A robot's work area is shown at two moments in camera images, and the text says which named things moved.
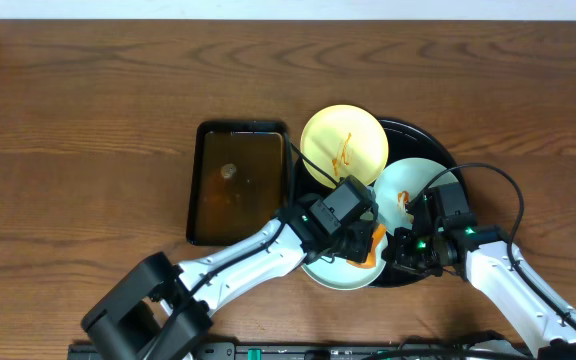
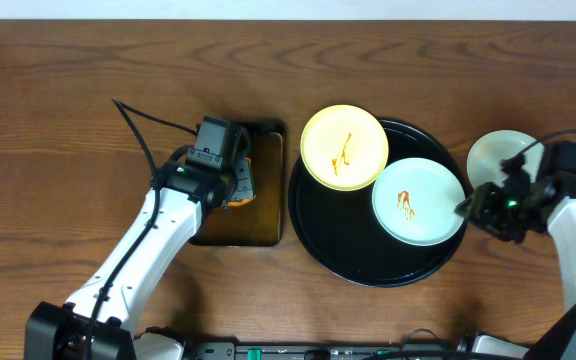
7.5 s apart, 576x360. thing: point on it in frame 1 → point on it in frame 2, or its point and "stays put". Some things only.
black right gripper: [402, 240] → [482, 198]
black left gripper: [359, 239] → [234, 169]
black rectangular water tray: [238, 179] stays put
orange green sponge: [371, 259] → [244, 191]
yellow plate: [344, 140] stays put
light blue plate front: [341, 274] → [488, 152]
